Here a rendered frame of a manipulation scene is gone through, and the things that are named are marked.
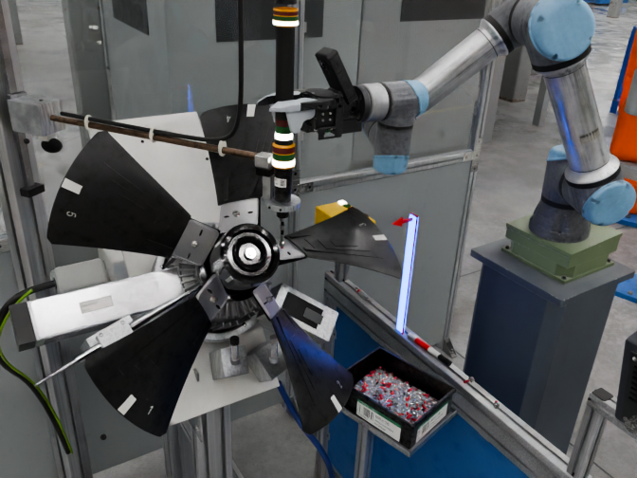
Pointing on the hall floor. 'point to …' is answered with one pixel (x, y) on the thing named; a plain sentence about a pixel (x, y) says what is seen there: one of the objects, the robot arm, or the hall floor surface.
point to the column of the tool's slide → (19, 221)
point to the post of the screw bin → (363, 452)
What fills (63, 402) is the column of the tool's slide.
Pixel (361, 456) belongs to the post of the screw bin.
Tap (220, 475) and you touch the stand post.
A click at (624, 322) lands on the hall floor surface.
